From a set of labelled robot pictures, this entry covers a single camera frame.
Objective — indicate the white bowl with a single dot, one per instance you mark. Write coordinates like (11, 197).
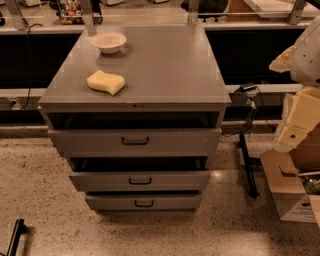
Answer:
(109, 42)

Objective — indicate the grey bottom drawer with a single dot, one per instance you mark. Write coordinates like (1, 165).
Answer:
(143, 202)

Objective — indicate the yellow sponge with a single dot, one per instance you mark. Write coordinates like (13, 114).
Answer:
(106, 82)

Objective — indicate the grey drawer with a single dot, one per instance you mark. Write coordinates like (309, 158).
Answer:
(140, 181)
(135, 142)
(143, 202)

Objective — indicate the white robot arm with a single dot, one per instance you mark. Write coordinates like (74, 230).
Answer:
(301, 113)

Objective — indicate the basket of colourful items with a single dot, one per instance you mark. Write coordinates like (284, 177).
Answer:
(70, 12)

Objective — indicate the cardboard box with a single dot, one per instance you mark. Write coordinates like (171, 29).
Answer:
(293, 202)

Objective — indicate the black stand with camera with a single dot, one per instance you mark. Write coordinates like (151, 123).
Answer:
(249, 90)

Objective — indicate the grey drawer cabinet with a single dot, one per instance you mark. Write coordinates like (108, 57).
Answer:
(172, 81)

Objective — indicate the grey middle drawer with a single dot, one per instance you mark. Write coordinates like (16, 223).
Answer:
(140, 181)

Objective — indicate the black bar bottom left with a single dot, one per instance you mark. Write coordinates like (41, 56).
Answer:
(18, 230)

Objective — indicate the grey top drawer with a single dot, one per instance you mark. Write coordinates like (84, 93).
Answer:
(135, 142)

